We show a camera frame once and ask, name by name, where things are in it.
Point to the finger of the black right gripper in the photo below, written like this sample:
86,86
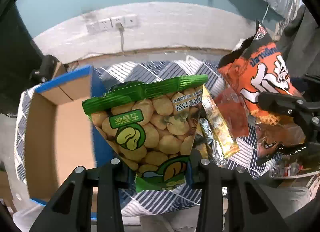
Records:
281,104

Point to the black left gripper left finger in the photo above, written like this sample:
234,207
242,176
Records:
70,207

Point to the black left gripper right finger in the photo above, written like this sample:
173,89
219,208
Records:
249,208

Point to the orange Thai snack bag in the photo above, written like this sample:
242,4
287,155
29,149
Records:
256,67

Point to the red translucent snack bag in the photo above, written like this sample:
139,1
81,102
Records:
233,111

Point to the gold long cracker pack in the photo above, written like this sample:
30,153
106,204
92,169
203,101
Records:
218,125

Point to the green bean snack bag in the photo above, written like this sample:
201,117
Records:
151,126

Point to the plastic water bottle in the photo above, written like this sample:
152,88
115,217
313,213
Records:
288,170

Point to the blue cardboard box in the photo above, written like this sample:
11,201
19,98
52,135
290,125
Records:
59,136

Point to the black tripod knob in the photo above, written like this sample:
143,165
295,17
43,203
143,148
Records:
46,70

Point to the white wall socket strip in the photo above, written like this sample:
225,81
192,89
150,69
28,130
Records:
112,24

